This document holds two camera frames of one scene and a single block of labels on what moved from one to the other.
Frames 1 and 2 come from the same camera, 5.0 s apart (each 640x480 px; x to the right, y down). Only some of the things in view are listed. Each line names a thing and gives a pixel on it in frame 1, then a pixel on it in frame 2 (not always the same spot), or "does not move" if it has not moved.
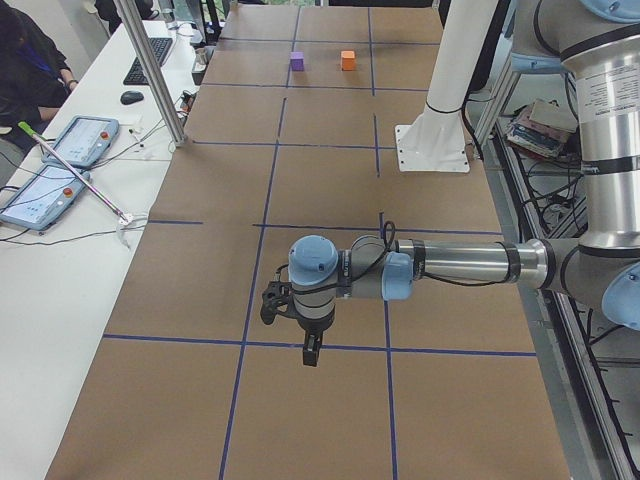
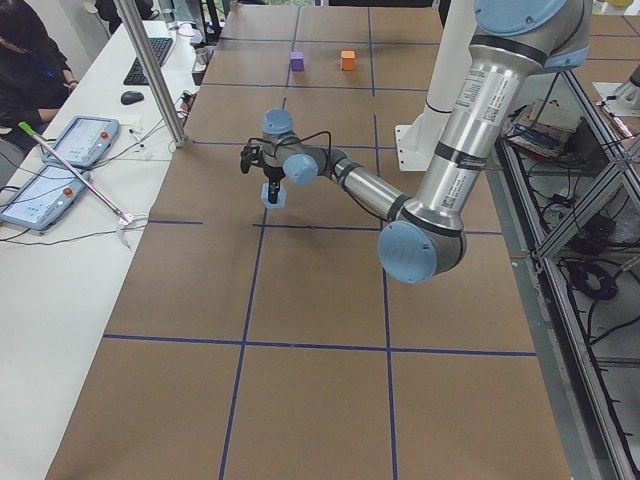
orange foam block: [347, 60] does not move
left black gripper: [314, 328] → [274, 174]
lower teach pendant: [45, 198] does not move
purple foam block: [297, 61] does not move
